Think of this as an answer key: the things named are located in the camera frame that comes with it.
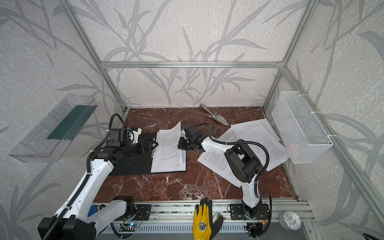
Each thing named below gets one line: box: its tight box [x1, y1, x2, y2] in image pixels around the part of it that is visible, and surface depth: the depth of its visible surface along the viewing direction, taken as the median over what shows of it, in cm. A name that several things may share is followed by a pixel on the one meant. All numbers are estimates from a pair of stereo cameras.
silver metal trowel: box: [199, 103, 229, 126], surface depth 116 cm
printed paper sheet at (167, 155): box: [151, 121, 183, 173], surface depth 95 cm
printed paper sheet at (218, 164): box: [197, 151, 242, 189], surface depth 91 cm
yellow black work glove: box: [193, 197, 224, 240], surface depth 71 cm
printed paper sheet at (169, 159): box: [150, 146, 187, 173], surface depth 92 cm
